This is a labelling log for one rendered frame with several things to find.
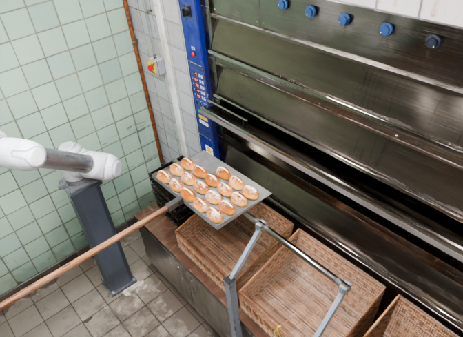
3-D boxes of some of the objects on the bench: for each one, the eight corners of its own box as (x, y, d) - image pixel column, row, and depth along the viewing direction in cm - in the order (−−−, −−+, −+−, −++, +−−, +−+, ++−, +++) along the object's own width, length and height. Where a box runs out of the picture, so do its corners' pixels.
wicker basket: (297, 258, 252) (298, 225, 235) (381, 318, 217) (388, 286, 200) (238, 308, 228) (234, 276, 212) (320, 385, 193) (323, 355, 176)
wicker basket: (234, 209, 290) (231, 178, 273) (295, 255, 254) (295, 223, 237) (176, 247, 267) (169, 216, 250) (234, 304, 231) (230, 272, 214)
